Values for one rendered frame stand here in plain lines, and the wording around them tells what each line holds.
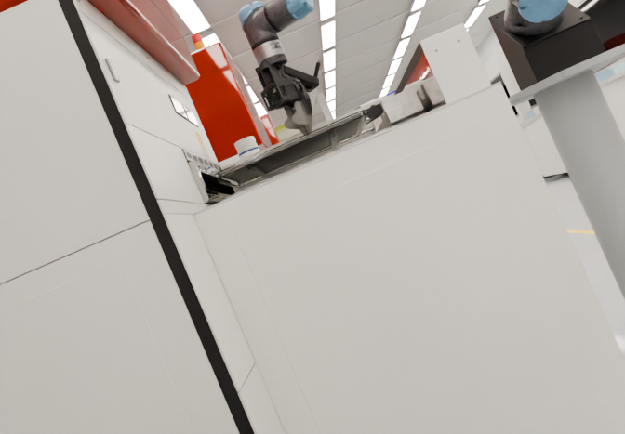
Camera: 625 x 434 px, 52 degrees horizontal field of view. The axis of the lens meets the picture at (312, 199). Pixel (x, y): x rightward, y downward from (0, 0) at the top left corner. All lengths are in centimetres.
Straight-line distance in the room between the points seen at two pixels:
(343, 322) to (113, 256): 43
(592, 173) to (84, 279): 128
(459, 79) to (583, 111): 57
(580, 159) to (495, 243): 64
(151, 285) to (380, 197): 45
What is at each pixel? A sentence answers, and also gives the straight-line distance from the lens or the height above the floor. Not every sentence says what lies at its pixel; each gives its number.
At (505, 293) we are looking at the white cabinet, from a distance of 125.
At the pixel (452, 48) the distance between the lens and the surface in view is 133.
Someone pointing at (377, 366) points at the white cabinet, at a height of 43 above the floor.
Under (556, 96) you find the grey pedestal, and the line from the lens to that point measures 181.
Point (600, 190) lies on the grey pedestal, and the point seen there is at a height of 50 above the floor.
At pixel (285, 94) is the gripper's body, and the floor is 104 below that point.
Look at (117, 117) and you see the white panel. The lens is 107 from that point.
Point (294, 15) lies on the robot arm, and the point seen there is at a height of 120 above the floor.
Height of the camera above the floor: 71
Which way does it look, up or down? 2 degrees up
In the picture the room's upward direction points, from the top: 23 degrees counter-clockwise
